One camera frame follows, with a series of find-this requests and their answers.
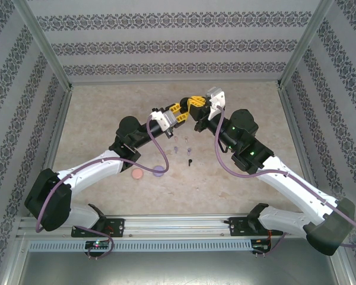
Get white slotted cable duct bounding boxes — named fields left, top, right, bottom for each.
left=27, top=239, right=253, bottom=252

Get aluminium frame post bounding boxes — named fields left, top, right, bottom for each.
left=276, top=0, right=336, bottom=90
left=11, top=0, right=74, bottom=91

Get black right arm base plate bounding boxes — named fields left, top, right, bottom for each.
left=228, top=216, right=285, bottom=238

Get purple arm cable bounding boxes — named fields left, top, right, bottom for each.
left=35, top=114, right=170, bottom=259
left=215, top=108, right=356, bottom=258

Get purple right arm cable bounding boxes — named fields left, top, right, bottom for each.
left=215, top=108, right=356, bottom=258

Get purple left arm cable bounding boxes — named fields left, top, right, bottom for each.
left=35, top=114, right=170, bottom=259

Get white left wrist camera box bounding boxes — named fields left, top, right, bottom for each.
left=150, top=109, right=178, bottom=134

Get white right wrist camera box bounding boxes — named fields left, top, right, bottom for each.
left=205, top=85, right=227, bottom=122

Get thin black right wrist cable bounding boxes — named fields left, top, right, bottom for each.
left=218, top=138, right=236, bottom=154

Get grey metal shelf panel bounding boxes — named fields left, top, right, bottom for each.
left=5, top=251, right=354, bottom=285

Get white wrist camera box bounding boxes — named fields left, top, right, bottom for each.
left=150, top=109, right=178, bottom=134
left=205, top=85, right=227, bottom=122

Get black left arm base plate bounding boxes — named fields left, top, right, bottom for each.
left=70, top=218, right=126, bottom=238

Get aluminium side rail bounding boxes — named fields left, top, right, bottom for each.
left=28, top=88, right=74, bottom=217
left=277, top=84, right=326, bottom=213

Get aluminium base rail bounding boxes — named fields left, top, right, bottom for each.
left=17, top=216, right=336, bottom=239

